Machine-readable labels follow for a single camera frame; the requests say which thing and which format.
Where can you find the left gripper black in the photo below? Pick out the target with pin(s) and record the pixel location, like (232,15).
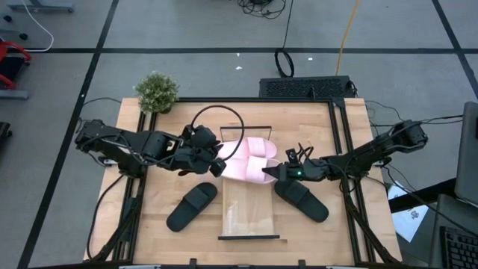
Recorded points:
(196,157)

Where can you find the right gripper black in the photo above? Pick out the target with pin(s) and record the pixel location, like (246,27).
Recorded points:
(310,171)

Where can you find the pink slide sandal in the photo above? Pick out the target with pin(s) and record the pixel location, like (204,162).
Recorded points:
(257,146)
(254,170)

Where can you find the black slide sandal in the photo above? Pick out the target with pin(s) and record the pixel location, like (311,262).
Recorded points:
(190,207)
(304,201)

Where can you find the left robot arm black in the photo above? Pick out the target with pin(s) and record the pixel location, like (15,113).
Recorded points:
(130,145)

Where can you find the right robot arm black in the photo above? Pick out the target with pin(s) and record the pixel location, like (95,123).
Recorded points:
(373,153)

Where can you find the small potted green plant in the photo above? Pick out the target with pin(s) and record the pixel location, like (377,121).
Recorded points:
(157,92)

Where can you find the black computer case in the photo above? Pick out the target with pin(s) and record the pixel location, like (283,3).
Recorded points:
(304,87)

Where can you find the white paper sheet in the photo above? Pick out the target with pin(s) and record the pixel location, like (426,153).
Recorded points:
(409,220)

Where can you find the black desk base bar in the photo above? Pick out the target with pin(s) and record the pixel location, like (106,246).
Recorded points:
(422,196)

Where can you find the grey desk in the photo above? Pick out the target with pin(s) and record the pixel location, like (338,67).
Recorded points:
(437,231)

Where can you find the grey monitor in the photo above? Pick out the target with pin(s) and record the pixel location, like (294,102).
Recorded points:
(468,157)

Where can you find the black computer keyboard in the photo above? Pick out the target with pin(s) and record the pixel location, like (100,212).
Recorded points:
(461,248)

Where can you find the grey stand base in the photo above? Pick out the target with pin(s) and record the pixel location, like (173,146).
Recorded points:
(41,5)

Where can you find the red cart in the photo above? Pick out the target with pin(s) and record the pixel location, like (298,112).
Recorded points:
(11,46)

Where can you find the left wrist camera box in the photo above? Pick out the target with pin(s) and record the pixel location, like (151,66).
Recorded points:
(217,168)

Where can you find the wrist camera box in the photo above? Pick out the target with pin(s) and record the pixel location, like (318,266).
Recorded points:
(292,154)
(217,168)

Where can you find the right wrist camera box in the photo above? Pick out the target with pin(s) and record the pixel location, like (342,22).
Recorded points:
(292,154)

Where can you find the wooden shelf black metal frame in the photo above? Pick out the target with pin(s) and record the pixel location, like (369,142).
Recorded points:
(248,209)

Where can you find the black metal table frame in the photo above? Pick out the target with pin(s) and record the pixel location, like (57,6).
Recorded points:
(261,99)

